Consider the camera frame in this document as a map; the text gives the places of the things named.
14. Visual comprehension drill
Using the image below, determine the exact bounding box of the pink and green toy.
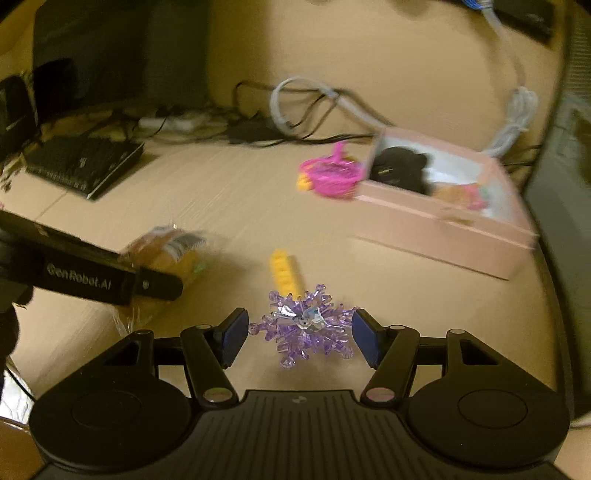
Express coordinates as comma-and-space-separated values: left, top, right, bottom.
468, 182, 493, 209

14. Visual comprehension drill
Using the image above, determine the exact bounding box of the black cable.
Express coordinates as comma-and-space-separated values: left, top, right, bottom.
228, 80, 375, 148
501, 143, 543, 169

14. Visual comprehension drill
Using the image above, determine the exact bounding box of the black monitor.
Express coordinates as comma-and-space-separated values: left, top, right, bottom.
32, 0, 211, 126

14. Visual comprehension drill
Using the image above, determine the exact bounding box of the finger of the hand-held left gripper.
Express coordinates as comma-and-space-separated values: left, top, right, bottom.
133, 266, 185, 302

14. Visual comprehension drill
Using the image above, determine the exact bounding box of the black power adapter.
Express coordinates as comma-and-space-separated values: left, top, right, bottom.
228, 120, 279, 145

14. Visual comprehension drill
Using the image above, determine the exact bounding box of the looped grey cable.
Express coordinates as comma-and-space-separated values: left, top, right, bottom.
270, 77, 385, 136

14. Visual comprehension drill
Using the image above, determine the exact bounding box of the purple crystal snowflake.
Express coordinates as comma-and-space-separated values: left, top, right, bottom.
248, 285, 362, 370

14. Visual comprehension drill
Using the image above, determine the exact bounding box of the dark plush toy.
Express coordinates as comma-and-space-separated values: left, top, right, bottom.
370, 146, 435, 195

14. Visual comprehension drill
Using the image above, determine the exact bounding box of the packaged bread roll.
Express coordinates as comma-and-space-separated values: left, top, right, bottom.
434, 183, 477, 209
113, 224, 214, 336

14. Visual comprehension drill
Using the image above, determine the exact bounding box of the glass-sided computer case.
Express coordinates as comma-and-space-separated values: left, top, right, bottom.
521, 0, 591, 418

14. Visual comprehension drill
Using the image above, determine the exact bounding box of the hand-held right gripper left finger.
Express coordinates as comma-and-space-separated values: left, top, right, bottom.
98, 308, 251, 407

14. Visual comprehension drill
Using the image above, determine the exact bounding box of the long yellow toy brick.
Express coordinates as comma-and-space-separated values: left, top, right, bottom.
270, 249, 302, 297

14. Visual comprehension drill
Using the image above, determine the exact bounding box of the white power strip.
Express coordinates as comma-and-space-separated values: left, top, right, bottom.
137, 114, 209, 133

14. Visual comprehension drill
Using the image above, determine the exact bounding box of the bundled grey cable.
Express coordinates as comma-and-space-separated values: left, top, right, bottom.
479, 4, 539, 160

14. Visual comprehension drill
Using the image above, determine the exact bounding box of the pink plastic basket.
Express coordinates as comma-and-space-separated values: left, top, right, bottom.
299, 141, 366, 200

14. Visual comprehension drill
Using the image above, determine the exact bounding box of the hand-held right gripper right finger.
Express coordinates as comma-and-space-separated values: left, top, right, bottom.
351, 309, 502, 407

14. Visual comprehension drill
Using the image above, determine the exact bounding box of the pink cardboard box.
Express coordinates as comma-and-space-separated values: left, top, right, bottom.
353, 128, 539, 282

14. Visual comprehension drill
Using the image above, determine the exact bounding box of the black keyboard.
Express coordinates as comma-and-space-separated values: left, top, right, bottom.
25, 136, 145, 200

